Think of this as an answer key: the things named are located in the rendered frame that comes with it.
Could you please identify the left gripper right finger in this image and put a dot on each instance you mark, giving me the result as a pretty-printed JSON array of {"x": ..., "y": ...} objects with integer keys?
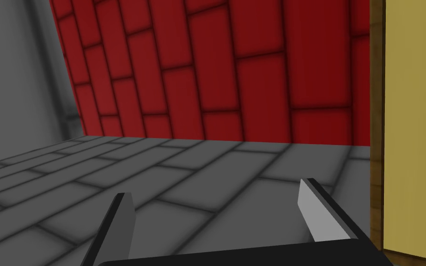
[{"x": 325, "y": 216}]

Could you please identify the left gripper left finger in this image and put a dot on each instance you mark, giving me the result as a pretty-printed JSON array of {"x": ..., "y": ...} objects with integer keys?
[{"x": 118, "y": 232}]

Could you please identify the yellow door leaf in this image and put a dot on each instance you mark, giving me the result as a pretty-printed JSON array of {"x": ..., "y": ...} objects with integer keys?
[{"x": 416, "y": 125}]

